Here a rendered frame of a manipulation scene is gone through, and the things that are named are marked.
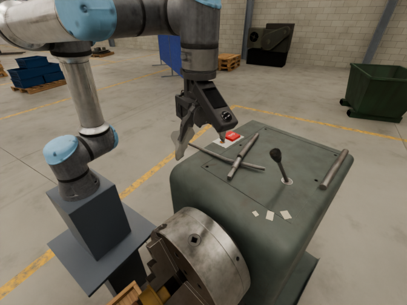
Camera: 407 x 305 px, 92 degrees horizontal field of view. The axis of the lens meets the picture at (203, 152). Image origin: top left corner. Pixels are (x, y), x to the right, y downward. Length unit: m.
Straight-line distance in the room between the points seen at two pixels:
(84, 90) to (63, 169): 0.30
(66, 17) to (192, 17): 0.19
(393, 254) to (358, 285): 0.52
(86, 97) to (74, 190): 0.36
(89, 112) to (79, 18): 0.52
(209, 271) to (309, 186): 0.41
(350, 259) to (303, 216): 1.68
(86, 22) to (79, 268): 1.04
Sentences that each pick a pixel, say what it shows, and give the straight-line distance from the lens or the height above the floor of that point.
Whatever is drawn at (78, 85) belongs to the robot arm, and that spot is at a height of 1.52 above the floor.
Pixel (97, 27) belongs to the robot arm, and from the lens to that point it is 0.37.
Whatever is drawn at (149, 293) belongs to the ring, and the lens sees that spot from 0.64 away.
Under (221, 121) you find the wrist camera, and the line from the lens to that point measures 0.38.
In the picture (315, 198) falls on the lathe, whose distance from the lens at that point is 0.70.
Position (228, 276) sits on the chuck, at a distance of 0.58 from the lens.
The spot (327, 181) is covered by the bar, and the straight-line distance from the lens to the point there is 0.75.
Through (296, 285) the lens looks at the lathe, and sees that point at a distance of 1.35.
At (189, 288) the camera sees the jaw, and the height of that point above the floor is 1.11.
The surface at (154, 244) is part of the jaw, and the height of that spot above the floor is 1.20.
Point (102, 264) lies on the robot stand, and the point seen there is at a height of 0.75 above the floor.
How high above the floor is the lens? 1.71
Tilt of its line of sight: 35 degrees down
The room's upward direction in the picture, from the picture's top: straight up
